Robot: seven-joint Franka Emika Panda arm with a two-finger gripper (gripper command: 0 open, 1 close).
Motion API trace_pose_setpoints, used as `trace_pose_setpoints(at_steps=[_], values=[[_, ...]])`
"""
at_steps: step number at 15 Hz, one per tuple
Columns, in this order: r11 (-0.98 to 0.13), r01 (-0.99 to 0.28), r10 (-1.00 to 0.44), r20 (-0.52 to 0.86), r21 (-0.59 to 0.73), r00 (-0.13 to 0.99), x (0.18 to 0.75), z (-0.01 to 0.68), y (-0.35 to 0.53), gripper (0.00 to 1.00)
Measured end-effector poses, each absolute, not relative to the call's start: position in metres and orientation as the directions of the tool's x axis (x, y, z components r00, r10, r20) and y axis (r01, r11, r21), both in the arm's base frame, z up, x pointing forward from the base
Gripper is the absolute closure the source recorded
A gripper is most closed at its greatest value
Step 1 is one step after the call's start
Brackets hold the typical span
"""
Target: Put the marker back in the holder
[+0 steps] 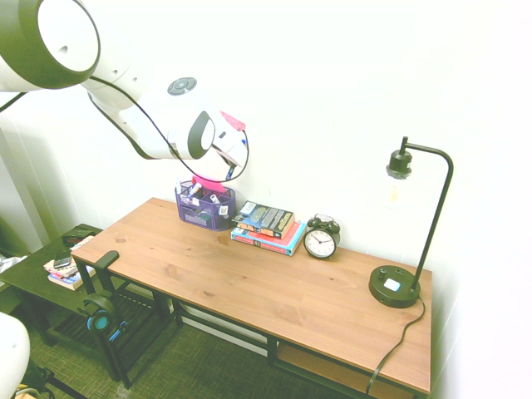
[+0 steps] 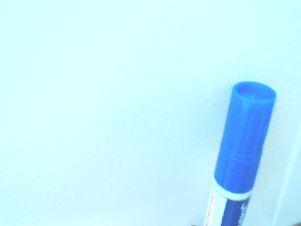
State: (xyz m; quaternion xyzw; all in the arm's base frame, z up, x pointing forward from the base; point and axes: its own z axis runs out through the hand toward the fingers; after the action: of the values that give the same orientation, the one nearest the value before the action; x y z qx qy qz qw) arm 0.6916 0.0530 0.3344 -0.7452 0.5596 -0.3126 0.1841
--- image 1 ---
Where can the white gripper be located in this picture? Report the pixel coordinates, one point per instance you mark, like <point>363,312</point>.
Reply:
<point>232,151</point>

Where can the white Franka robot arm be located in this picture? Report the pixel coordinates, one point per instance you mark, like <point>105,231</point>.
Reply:
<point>54,45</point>

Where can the white marker with black band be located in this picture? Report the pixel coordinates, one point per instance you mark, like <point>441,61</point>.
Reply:
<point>215,199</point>

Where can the marker with blue cap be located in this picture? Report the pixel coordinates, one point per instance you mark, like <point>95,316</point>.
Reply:
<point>195,190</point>

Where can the pink paper sheet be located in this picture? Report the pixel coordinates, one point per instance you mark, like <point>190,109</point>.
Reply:
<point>210,184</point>

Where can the purple mesh desk organizer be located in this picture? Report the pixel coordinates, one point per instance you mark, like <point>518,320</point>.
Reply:
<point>208,214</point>

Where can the black paperback book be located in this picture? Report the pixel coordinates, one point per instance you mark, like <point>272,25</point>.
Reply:
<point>266,218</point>

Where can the blue book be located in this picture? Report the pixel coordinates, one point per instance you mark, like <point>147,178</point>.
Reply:
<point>266,246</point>

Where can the red book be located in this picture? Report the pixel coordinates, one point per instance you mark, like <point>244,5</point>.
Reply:
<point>296,233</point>

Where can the black twin-bell alarm clock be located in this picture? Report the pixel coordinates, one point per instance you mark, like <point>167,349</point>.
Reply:
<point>319,243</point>

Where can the black headphone hook clamp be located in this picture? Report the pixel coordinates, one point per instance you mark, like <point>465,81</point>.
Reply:
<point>106,259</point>

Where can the clear light bulb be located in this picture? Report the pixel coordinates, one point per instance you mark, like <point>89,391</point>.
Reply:
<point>393,193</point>

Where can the red and white booklet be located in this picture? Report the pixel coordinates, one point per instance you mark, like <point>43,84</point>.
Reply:
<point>83,242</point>

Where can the black mobile phone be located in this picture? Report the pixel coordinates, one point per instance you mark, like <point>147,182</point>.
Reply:
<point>62,262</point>

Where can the white thick book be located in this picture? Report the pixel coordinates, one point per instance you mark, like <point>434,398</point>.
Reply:
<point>70,282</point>

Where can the black desk lamp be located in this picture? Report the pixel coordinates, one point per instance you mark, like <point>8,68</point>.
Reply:
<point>390,291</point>

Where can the black and blue headphones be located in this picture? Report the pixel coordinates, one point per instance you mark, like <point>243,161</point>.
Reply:
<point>99,320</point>

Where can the pink magazine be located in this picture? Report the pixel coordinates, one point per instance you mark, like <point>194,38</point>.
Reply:
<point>56,271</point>

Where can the dark side table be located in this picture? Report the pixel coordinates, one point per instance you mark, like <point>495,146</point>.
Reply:
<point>25,278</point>

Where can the crinkled grey plastic bag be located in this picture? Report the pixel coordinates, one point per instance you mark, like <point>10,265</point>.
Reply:
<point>10,262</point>

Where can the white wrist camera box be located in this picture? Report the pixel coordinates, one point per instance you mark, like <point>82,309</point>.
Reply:
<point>228,131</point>

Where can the wooden desk with black frame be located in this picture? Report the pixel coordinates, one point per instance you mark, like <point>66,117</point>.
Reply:
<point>270,291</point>

